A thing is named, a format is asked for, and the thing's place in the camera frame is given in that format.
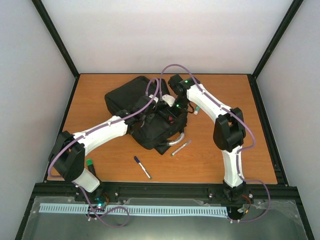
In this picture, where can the pink highlighter marker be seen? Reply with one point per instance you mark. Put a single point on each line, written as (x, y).
(171, 119)

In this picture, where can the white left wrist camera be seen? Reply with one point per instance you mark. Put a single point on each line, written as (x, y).
(155, 98)

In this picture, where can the black frame post left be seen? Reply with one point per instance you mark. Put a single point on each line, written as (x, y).
(45, 17)

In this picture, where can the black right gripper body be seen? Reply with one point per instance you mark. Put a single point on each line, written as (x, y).
(181, 108)

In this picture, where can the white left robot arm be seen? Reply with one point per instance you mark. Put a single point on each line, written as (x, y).
(70, 149)

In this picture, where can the light blue cable duct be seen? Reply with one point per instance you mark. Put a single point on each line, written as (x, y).
(136, 210)

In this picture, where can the black student backpack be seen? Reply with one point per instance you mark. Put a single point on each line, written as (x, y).
(159, 121)

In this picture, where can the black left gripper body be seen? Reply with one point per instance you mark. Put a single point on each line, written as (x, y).
(145, 121)

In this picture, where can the white glue stick green cap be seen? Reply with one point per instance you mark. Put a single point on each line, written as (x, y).
(196, 111)

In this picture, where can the black frame post right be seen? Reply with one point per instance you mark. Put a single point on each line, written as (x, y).
(284, 24)

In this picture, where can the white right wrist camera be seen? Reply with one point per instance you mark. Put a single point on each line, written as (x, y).
(168, 99)

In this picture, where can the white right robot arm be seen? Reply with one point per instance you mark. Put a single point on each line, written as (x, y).
(228, 132)

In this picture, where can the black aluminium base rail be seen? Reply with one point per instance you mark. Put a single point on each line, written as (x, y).
(116, 191)

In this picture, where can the blue capped pen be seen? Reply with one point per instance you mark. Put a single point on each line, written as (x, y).
(142, 167)

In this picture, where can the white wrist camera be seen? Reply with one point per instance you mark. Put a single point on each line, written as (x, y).
(155, 98)
(168, 99)

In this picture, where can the black frame post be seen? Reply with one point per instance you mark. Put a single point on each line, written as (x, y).
(45, 17)
(284, 24)

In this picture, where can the white pen green tip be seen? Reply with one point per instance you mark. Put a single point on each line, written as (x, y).
(181, 147)

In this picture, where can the green capped black marker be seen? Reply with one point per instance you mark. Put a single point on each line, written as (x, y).
(90, 166)

